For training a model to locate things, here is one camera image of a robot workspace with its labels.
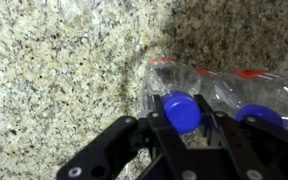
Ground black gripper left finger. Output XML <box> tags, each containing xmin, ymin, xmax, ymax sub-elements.
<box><xmin>55</xmin><ymin>94</ymin><xmax>188</xmax><ymax>180</ymax></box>

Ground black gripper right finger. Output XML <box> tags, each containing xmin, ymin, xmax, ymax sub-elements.
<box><xmin>193</xmin><ymin>94</ymin><xmax>288</xmax><ymax>180</ymax></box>

